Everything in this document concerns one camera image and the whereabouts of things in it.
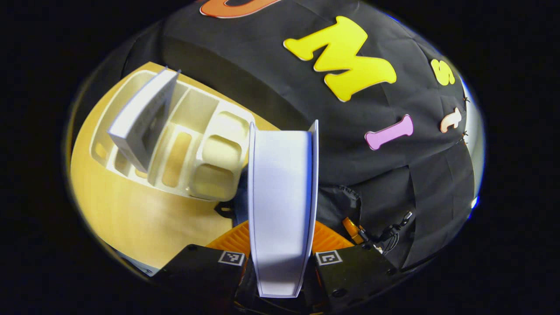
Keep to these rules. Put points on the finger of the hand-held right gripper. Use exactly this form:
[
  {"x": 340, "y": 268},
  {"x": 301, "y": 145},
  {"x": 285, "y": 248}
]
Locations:
[{"x": 351, "y": 229}]

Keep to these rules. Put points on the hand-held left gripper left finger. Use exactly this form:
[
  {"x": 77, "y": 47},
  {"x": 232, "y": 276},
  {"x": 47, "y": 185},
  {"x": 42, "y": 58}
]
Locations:
[{"x": 197, "y": 271}]

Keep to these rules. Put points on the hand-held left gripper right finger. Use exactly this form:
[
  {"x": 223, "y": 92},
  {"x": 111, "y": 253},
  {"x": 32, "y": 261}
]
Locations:
[{"x": 350, "y": 275}]

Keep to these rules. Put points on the plain white book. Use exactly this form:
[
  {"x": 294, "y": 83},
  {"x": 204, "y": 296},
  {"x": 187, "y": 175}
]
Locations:
[{"x": 282, "y": 197}]

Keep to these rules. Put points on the white bookshelf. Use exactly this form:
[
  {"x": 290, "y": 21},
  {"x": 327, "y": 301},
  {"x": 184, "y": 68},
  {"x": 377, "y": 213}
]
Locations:
[{"x": 221, "y": 153}]

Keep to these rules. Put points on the white book with grey cover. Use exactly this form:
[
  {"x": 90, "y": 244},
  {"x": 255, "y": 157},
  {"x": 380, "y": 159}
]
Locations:
[{"x": 131, "y": 131}]

